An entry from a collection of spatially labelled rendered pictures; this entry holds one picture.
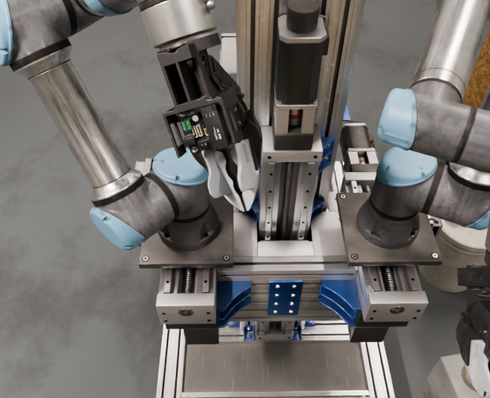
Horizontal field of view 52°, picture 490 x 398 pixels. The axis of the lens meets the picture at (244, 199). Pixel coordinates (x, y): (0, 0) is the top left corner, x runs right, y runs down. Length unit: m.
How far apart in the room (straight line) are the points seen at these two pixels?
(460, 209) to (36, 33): 0.89
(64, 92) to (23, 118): 2.50
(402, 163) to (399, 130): 0.45
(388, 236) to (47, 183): 2.15
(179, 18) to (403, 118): 0.31
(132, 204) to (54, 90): 0.26
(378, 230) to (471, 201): 0.23
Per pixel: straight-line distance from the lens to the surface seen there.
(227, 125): 0.53
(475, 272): 0.71
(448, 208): 1.14
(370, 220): 1.22
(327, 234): 1.36
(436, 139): 0.68
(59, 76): 0.99
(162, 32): 0.55
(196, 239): 1.18
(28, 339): 2.42
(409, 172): 1.11
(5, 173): 3.13
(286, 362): 1.98
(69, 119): 1.00
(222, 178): 0.62
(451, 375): 1.26
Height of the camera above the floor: 2.01
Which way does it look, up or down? 48 degrees down
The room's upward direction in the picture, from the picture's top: straight up
